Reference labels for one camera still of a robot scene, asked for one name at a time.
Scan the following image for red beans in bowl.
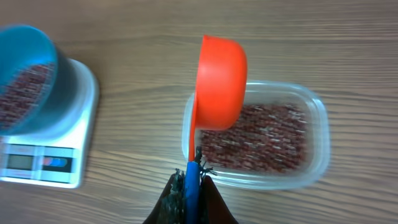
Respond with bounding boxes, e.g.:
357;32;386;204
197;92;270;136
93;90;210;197
1;63;54;131

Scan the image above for white digital kitchen scale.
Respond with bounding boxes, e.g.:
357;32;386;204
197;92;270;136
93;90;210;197
1;59;100;189

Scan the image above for blue metal bowl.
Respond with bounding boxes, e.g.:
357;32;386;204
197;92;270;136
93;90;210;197
1;24;76;136

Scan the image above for clear plastic container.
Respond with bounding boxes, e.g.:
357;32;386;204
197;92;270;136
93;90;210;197
195;81;331;190

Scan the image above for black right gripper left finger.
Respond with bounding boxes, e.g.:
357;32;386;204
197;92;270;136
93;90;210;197
143;169;185;224

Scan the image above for pile of red beans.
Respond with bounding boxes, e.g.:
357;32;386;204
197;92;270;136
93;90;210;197
200;104;307;173

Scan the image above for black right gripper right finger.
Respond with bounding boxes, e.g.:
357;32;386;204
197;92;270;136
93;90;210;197
201;175;238;224

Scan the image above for red measuring scoop blue handle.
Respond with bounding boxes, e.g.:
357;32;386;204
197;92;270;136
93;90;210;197
184;35;248;223

